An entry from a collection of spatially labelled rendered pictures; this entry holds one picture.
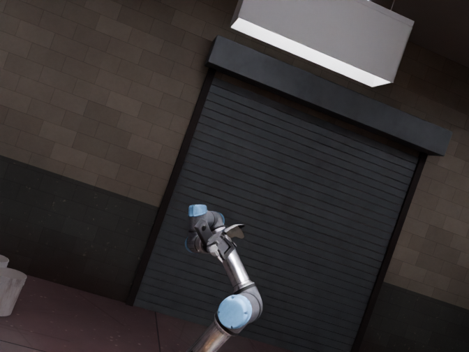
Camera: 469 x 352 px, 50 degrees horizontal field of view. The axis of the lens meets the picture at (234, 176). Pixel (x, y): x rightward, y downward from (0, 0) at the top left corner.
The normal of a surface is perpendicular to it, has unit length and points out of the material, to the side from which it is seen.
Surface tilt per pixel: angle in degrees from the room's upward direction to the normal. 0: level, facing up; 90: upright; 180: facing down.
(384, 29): 90
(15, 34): 90
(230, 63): 90
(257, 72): 90
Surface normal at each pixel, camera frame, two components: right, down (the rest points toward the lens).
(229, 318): -0.32, -0.21
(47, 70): 0.19, 0.07
